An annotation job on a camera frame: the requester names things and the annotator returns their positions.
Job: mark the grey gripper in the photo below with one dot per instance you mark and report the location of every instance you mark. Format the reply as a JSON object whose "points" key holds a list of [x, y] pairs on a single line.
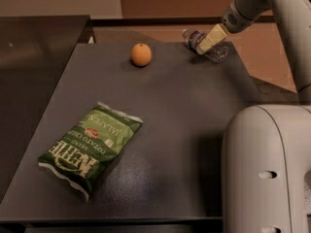
{"points": [[233, 19]]}

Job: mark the clear plastic water bottle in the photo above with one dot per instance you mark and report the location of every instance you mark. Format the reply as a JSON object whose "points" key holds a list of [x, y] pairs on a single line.
{"points": [[216, 55]]}

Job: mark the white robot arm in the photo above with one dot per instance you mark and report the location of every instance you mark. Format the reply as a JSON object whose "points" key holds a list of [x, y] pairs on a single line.
{"points": [[267, 148]]}

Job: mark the orange fruit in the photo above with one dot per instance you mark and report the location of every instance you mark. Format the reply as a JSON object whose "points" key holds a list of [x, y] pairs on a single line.
{"points": [[141, 55]]}

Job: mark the green Kettle chips bag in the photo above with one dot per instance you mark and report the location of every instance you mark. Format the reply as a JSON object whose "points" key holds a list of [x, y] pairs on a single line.
{"points": [[90, 146]]}

